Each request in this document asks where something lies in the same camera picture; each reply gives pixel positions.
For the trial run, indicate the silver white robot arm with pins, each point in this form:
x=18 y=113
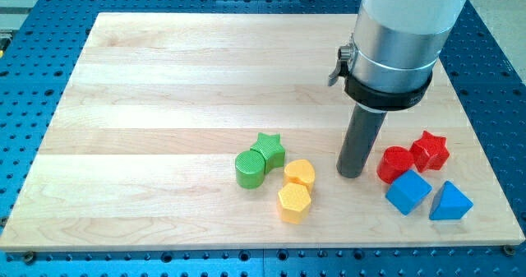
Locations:
x=397 y=42

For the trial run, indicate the green star block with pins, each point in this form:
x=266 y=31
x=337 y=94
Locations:
x=271 y=149

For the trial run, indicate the green cylinder block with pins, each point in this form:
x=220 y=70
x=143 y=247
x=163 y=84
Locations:
x=250 y=169

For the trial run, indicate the yellow heart block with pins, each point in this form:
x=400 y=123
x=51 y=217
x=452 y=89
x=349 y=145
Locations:
x=300 y=171

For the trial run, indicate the yellow hexagon block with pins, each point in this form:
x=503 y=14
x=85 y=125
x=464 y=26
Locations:
x=294 y=202

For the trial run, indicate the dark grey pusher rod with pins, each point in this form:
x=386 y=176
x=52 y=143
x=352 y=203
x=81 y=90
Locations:
x=359 y=139

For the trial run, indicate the light wooden board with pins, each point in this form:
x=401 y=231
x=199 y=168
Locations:
x=140 y=154

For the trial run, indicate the red cylinder block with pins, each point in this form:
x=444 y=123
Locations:
x=395 y=161

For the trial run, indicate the blue cube block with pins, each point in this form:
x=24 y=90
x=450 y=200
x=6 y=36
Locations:
x=408 y=191

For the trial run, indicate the red star block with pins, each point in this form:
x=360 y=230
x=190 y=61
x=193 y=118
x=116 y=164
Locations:
x=429 y=152

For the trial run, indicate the blue triangle block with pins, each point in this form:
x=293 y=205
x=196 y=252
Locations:
x=449 y=203

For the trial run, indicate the blue perforated metal table plate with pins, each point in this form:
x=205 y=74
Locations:
x=44 y=51

